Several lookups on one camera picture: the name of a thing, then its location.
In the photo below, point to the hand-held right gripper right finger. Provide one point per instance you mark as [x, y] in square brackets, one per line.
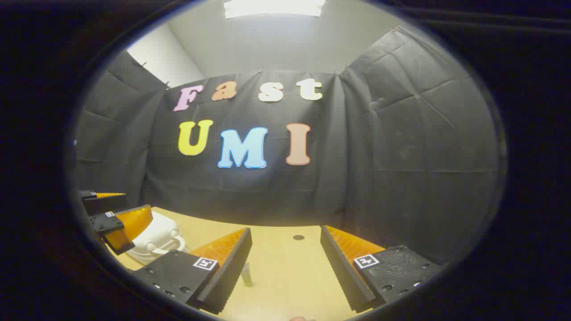
[339, 272]

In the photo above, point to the ceiling light panel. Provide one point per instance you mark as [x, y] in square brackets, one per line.
[272, 6]

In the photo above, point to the grey skin care tube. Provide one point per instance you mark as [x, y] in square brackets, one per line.
[246, 274]

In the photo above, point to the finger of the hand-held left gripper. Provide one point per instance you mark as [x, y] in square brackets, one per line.
[107, 224]
[105, 204]

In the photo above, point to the white suitcase with grey lining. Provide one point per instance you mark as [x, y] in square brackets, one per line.
[156, 234]

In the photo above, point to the black backdrop cloth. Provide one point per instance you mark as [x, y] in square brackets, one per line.
[401, 156]

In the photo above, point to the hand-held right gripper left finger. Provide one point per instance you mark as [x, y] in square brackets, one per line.
[232, 267]

